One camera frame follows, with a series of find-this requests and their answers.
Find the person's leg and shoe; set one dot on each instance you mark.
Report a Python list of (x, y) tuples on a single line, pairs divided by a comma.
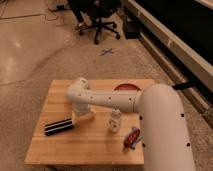
[(76, 8)]

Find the black striped eraser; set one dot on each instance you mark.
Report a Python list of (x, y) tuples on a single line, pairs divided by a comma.
[(58, 127)]

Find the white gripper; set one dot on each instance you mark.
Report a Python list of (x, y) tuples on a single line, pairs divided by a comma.
[(81, 114)]

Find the wooden table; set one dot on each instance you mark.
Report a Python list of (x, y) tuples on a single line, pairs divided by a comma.
[(87, 144)]

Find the black box on floor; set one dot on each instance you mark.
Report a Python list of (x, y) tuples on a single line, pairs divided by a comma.
[(130, 27)]

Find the orange plate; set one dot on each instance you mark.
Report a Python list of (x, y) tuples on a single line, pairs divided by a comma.
[(127, 87)]

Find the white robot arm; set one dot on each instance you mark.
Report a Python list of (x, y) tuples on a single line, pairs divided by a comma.
[(165, 132)]

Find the small white bottle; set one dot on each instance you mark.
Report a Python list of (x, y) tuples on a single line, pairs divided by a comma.
[(114, 122)]

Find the black office chair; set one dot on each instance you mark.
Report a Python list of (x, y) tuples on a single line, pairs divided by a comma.
[(93, 11)]

